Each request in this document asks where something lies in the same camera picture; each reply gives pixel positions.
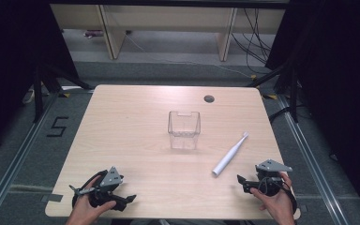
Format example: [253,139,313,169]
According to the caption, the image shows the black hanging cables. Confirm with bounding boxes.
[230,7,273,75]

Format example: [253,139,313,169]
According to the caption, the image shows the dark curtain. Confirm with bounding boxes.
[264,0,360,217]
[0,0,80,158]

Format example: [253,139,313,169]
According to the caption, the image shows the pink object under shelf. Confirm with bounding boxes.
[83,29,105,39]

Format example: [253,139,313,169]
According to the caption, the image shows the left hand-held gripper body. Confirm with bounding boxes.
[68,166,125,209]

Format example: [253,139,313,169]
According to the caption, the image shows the person's left hand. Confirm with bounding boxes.
[65,174,117,225]

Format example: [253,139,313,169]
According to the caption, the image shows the clear plastic container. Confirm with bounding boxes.
[167,110,202,150]

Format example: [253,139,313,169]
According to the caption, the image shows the light wooden shelf unit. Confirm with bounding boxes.
[49,3,287,62]

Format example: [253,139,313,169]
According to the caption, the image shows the person's right hand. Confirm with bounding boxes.
[249,172,296,223]

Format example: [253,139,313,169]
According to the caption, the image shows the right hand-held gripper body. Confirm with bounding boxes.
[252,158,294,198]

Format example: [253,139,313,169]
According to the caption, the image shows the white electric toothbrush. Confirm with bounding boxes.
[211,131,250,178]

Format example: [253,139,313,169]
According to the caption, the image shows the black metal stand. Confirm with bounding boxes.
[247,60,304,124]
[32,64,96,124]

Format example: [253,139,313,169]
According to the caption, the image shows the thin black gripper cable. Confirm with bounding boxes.
[257,175,283,197]

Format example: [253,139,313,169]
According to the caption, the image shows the metal floor rail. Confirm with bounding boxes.
[0,91,61,225]
[276,94,351,225]

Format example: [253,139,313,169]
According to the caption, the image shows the black gripper wrist strap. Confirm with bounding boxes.
[280,179,299,216]
[71,169,109,208]

